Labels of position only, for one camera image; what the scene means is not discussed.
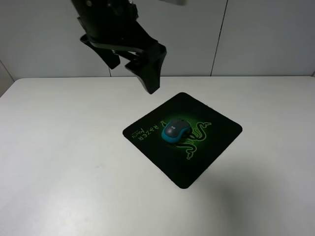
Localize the grey and teal computer mouse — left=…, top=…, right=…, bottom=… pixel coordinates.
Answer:
left=161, top=118, right=190, bottom=144

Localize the black green Razer mouse pad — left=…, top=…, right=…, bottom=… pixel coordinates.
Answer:
left=123, top=92, right=243, bottom=189

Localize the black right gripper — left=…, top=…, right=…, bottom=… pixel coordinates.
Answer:
left=71, top=0, right=167, bottom=94

